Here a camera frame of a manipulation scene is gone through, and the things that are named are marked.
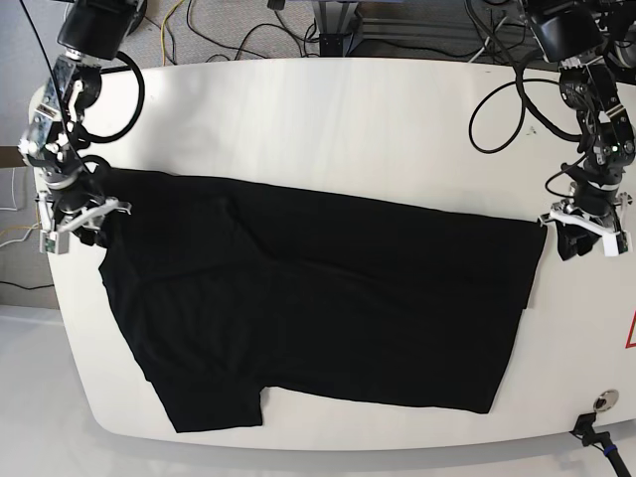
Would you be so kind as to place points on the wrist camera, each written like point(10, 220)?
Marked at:
point(54, 242)
point(615, 244)

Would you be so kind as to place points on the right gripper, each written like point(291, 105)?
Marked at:
point(79, 200)

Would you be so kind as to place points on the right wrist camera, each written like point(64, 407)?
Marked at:
point(54, 242)

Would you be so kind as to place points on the red warning sticker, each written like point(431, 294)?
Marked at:
point(631, 338)

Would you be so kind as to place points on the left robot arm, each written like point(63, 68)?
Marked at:
point(592, 44)

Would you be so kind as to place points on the table cable grommet right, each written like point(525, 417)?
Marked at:
point(606, 401)

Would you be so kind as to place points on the black T-shirt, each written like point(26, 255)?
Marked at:
point(223, 288)

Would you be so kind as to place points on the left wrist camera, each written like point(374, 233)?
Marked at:
point(615, 244)

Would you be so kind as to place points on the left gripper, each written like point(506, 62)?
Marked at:
point(590, 200)

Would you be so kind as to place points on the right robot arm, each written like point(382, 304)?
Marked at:
point(69, 183)

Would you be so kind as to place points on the central aluminium column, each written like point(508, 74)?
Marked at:
point(338, 23)

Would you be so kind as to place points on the black clamp with cable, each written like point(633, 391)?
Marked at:
point(585, 432)

